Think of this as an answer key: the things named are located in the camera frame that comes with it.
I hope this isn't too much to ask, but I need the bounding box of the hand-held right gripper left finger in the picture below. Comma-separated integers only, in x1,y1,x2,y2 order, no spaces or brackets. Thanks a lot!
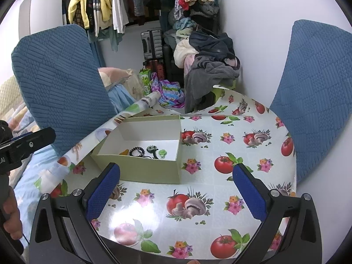
29,162,121,264

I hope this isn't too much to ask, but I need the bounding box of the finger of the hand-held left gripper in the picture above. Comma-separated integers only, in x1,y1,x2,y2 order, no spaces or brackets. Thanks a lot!
8,127,57,162
10,133,33,143

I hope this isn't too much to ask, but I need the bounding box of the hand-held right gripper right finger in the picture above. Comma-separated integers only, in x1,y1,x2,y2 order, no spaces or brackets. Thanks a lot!
232,163,323,264

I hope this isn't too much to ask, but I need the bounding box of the pale green cardboard box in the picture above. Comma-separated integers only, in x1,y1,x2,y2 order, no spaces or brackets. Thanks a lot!
90,114,183,185

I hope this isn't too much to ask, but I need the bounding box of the black spiral hair tie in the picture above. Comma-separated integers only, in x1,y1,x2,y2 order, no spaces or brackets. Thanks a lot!
129,146,146,158

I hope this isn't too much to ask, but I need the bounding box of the dark green hair clip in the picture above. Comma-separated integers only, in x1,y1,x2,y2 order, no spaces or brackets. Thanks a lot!
145,144,159,159

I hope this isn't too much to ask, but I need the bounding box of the person's left hand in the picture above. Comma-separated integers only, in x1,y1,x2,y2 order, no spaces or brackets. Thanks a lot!
2,170,24,240

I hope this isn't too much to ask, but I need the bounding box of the pale blue printed blanket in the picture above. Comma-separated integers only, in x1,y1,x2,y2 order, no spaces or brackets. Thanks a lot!
8,142,67,246

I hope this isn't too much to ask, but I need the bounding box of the beige quilted blanket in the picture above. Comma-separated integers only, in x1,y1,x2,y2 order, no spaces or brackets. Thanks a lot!
0,76,37,133

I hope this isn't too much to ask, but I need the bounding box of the blue textured chair back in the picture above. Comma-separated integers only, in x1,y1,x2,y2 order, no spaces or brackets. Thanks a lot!
269,19,352,184
11,24,119,156

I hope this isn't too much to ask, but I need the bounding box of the light blue bed sheet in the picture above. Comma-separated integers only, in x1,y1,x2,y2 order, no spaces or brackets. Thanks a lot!
107,83,137,114

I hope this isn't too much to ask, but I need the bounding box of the peach pillow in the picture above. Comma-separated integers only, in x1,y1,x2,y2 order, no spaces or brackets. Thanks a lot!
97,67,136,92

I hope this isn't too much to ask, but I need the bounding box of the lime green stool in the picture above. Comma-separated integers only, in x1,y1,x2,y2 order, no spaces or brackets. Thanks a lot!
200,85,237,111

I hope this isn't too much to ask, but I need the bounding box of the green patterned bag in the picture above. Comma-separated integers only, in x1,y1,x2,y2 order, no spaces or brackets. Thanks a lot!
138,70,152,94

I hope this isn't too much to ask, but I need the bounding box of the purple green patterned cloth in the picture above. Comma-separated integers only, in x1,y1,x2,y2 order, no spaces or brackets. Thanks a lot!
149,72,186,110

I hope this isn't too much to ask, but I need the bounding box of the red black striped bag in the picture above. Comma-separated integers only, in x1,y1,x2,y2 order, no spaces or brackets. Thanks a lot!
144,59,166,79

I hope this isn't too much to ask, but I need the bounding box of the grey black suitcase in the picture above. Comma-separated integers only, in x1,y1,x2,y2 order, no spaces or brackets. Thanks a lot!
140,30,164,61

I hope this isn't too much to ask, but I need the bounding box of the dark suitcase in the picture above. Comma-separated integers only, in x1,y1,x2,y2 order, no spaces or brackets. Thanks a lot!
162,43,185,83

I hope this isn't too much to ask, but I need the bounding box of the row of hanging clothes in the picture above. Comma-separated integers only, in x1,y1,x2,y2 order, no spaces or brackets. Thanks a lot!
67,0,221,53

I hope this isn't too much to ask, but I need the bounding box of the dark navy garment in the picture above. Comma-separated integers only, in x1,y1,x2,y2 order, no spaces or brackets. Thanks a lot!
189,30,235,61

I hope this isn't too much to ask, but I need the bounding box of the cream garment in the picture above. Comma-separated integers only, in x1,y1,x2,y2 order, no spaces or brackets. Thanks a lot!
173,38,199,68

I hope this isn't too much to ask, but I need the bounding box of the grey blue garment heap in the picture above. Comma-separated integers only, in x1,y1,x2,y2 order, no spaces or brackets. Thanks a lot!
167,8,220,42

